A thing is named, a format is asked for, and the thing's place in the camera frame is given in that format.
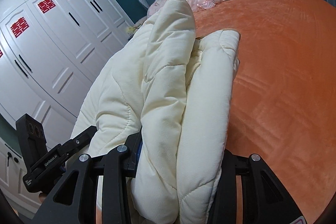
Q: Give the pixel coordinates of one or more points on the cream quilted jacket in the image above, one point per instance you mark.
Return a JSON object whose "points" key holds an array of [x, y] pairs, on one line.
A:
{"points": [[162, 82]]}

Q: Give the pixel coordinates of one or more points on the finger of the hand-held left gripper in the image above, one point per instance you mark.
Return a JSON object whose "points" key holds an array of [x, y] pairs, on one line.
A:
{"points": [[82, 138]]}

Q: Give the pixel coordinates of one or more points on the white panelled wardrobe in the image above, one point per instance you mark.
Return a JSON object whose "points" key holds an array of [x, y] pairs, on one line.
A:
{"points": [[52, 56]]}

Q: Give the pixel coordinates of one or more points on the yellowish item on nightstand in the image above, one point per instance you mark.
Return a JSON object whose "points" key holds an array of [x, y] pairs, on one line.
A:
{"points": [[131, 29]]}

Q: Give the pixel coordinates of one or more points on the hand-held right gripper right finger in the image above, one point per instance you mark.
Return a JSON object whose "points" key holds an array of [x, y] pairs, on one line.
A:
{"points": [[232, 162]]}

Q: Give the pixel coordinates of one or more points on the orange bed blanket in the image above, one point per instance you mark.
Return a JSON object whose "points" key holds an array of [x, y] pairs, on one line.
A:
{"points": [[275, 69]]}

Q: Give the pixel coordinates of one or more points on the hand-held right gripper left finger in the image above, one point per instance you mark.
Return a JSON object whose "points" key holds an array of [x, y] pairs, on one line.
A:
{"points": [[139, 149]]}

